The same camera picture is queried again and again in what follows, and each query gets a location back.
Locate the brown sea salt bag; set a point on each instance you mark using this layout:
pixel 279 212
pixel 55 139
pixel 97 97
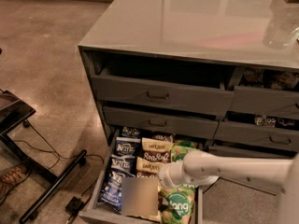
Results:
pixel 141 195
pixel 163 137
pixel 156 150

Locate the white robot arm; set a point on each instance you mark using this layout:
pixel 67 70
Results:
pixel 201 168

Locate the middle left grey drawer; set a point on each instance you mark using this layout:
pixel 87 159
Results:
pixel 189 126

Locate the grey drawer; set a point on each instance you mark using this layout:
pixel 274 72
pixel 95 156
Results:
pixel 241 128
pixel 189 126
pixel 263 101
pixel 167 95
pixel 246 151

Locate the back blue Kettle bag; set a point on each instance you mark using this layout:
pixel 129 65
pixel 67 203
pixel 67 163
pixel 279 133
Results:
pixel 130 132

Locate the blue kettle bag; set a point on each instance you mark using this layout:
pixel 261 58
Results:
pixel 111 191
pixel 130 132
pixel 126 146
pixel 126 162

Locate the back green dang bag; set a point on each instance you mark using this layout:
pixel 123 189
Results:
pixel 186 143

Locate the green dang bag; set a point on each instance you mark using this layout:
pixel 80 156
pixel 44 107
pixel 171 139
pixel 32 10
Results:
pixel 178 153
pixel 180 204
pixel 186 143

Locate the top left grey drawer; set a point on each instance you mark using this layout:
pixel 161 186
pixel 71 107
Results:
pixel 167 95

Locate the middle blue Kettle bag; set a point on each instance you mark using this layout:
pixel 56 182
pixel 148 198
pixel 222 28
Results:
pixel 126 162

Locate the grey drawer cabinet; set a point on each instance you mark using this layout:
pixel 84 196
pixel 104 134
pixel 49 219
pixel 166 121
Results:
pixel 206 43

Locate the bottom right grey drawer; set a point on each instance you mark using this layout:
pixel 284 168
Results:
pixel 246 151

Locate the front blue Kettle bag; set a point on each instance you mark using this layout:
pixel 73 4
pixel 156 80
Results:
pixel 111 191

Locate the front green dang bag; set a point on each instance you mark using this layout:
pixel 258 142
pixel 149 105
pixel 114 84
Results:
pixel 180 204

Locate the snacks in top right drawer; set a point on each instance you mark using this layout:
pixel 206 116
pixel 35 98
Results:
pixel 270 79

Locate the snack packs in middle right drawer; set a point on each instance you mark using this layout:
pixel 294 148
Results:
pixel 263 120

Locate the middle right grey drawer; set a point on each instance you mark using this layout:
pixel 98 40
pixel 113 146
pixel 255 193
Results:
pixel 241 128

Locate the open bottom left drawer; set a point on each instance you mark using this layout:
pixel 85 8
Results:
pixel 102 213

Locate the top right grey drawer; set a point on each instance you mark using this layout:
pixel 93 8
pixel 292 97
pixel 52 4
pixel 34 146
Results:
pixel 263 101

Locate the clear plastic bag on counter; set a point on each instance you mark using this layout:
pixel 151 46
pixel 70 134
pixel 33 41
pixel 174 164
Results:
pixel 281 32

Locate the black power adapter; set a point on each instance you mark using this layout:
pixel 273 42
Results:
pixel 74 206

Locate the brown shoe bottom left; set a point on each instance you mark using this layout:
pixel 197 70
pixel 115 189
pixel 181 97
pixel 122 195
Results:
pixel 12 179

